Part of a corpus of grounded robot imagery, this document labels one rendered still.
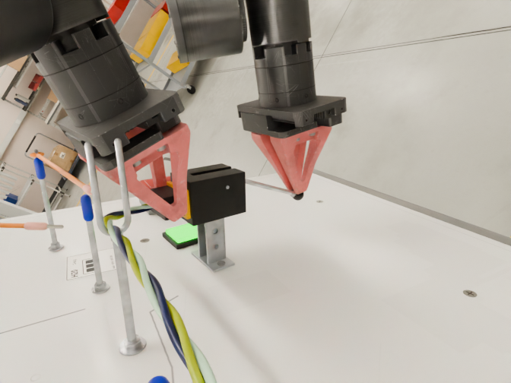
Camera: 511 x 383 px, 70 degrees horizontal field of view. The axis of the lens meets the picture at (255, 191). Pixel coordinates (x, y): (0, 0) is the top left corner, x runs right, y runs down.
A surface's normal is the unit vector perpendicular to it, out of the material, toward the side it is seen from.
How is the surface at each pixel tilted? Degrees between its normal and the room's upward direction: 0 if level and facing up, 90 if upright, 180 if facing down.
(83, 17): 102
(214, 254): 95
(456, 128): 0
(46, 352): 54
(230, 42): 108
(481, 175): 0
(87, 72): 88
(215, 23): 82
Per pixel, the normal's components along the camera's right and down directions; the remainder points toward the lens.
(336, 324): -0.01, -0.95
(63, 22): 0.39, 0.39
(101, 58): 0.71, 0.17
